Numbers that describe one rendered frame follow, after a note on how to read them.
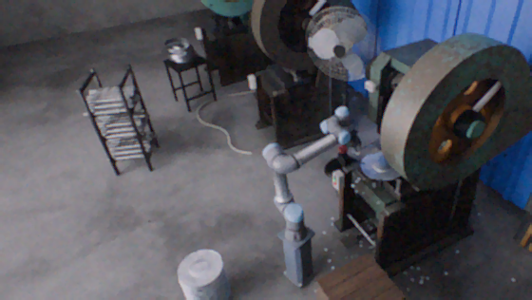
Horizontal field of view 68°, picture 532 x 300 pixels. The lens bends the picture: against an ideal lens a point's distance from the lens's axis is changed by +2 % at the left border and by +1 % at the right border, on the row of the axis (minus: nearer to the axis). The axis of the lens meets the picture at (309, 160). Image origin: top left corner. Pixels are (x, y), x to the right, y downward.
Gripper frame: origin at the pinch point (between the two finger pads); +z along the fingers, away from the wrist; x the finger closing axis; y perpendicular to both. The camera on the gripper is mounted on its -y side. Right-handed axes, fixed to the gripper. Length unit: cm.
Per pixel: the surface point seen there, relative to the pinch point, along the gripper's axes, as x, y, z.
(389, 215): 15.3, 29.4, 32.2
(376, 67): 25, -10, -51
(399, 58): 39, -10, -53
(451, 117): 63, 28, -32
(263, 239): -95, 17, 60
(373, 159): 7.3, -4.6, 11.7
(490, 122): 81, 5, -9
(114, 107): -218, -46, -57
